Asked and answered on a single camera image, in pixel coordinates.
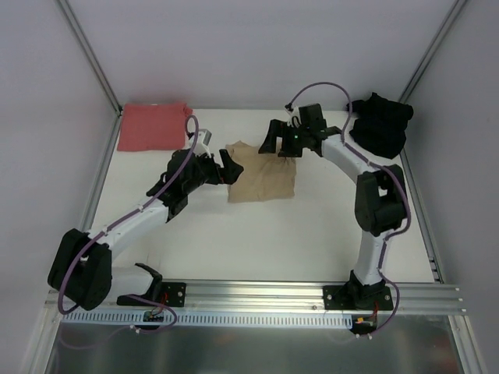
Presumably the beige t shirt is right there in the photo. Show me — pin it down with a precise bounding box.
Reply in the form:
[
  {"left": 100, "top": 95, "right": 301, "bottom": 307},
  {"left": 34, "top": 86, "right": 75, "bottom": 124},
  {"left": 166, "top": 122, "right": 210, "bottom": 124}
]
[{"left": 226, "top": 141, "right": 297, "bottom": 203}]

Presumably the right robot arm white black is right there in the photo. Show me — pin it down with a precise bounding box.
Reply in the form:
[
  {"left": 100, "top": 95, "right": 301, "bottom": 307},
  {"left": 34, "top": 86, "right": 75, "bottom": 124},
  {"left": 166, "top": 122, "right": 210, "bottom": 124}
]
[{"left": 258, "top": 104, "right": 410, "bottom": 311}]

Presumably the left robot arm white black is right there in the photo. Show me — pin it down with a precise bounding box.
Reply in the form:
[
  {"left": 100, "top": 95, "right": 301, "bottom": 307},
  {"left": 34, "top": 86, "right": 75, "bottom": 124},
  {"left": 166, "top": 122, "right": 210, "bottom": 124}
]
[{"left": 48, "top": 149, "right": 244, "bottom": 315}]

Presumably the black t shirt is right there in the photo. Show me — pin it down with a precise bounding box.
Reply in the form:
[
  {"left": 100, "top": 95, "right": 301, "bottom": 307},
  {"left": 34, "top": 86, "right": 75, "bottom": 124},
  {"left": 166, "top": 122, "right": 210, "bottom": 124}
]
[{"left": 345, "top": 92, "right": 414, "bottom": 159}]

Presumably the folded pink t shirt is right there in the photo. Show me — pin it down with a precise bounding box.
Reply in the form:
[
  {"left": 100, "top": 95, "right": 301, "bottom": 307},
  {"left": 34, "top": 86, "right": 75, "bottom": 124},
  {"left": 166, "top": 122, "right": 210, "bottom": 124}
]
[{"left": 117, "top": 103, "right": 193, "bottom": 152}]

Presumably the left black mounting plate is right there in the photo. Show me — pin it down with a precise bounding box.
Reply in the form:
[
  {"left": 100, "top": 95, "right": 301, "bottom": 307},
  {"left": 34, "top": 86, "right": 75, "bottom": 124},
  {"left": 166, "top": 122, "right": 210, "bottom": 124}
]
[{"left": 117, "top": 281, "right": 186, "bottom": 308}]

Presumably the black mounting plate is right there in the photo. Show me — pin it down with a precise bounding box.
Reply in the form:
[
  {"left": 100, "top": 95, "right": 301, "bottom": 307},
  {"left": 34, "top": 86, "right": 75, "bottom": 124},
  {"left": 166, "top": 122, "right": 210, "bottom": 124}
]
[
  {"left": 322, "top": 284, "right": 394, "bottom": 311},
  {"left": 117, "top": 281, "right": 186, "bottom": 308}
]

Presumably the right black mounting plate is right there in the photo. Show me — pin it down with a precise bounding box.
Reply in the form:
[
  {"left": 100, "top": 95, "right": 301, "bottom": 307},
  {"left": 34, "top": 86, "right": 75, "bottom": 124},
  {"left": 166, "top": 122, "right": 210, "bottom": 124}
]
[{"left": 322, "top": 284, "right": 394, "bottom": 311}]

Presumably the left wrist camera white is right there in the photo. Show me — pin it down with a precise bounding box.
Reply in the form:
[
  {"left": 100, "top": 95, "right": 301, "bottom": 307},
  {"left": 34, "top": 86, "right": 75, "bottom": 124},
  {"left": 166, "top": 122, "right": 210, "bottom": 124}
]
[{"left": 189, "top": 129, "right": 211, "bottom": 157}]

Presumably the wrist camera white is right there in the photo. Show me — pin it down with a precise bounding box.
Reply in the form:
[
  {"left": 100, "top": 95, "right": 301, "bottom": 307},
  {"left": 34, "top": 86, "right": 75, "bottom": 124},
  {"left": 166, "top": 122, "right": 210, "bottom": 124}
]
[
  {"left": 285, "top": 105, "right": 301, "bottom": 128},
  {"left": 189, "top": 129, "right": 211, "bottom": 157}
]

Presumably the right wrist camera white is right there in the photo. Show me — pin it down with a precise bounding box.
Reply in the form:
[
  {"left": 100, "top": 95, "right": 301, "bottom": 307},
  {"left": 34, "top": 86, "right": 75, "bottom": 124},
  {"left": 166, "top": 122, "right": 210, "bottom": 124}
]
[{"left": 285, "top": 105, "right": 301, "bottom": 128}]

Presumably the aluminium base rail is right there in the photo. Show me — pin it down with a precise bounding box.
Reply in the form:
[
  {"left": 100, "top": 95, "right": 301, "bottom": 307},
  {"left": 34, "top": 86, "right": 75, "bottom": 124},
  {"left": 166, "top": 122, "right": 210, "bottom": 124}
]
[{"left": 44, "top": 275, "right": 467, "bottom": 316}]

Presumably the white slotted cable duct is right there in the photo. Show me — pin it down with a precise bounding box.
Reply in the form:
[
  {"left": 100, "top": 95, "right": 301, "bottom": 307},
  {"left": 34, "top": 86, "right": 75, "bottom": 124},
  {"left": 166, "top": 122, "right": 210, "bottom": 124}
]
[{"left": 62, "top": 309, "right": 352, "bottom": 330}]

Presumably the right aluminium frame post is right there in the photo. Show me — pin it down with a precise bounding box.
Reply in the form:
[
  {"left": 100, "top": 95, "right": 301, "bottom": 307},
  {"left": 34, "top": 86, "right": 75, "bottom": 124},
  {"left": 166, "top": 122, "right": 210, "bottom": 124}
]
[{"left": 398, "top": 0, "right": 469, "bottom": 104}]

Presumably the aluminium frame post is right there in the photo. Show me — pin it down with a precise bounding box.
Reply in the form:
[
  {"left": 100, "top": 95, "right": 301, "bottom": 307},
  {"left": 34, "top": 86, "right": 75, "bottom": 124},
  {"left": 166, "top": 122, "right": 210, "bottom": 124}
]
[
  {"left": 55, "top": 0, "right": 122, "bottom": 115},
  {"left": 398, "top": 0, "right": 469, "bottom": 104}
]

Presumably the left aluminium frame post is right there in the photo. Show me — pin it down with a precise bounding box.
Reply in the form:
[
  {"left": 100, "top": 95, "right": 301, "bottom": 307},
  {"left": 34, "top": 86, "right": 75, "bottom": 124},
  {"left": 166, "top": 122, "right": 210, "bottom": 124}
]
[{"left": 55, "top": 0, "right": 122, "bottom": 115}]

